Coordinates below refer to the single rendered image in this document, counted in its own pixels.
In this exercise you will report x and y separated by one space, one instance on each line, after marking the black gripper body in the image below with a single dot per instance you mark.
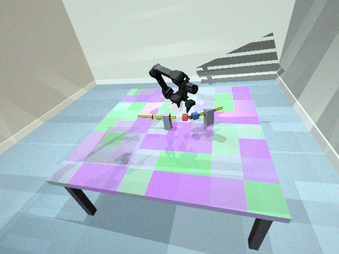
188 103

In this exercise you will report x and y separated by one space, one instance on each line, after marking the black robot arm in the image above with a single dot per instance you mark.
177 78

